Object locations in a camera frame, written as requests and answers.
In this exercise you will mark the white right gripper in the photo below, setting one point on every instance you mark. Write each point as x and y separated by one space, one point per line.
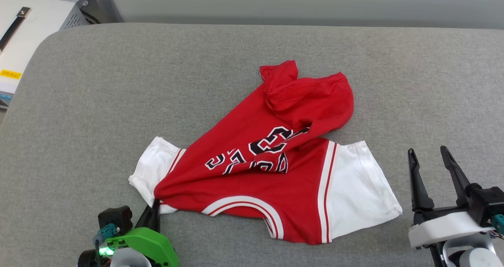
445 227

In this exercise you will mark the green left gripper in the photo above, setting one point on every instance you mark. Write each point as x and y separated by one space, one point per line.
153 245

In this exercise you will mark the red and white basketball jersey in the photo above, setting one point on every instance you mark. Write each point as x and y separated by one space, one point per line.
267 188

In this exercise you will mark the yellow warning label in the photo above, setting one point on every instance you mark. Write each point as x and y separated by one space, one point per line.
10 74

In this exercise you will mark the white equipment case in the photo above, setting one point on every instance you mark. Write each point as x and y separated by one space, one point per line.
35 34

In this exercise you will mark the grey partition support leg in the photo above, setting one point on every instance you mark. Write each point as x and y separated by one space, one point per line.
105 5

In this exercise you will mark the white partition panel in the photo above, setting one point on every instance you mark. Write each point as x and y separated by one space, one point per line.
315 1

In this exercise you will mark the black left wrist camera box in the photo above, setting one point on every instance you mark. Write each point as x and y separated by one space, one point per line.
115 217

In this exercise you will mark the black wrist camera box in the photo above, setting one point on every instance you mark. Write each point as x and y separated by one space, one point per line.
490 202
115 217

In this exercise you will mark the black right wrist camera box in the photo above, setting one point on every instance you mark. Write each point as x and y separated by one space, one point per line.
490 202

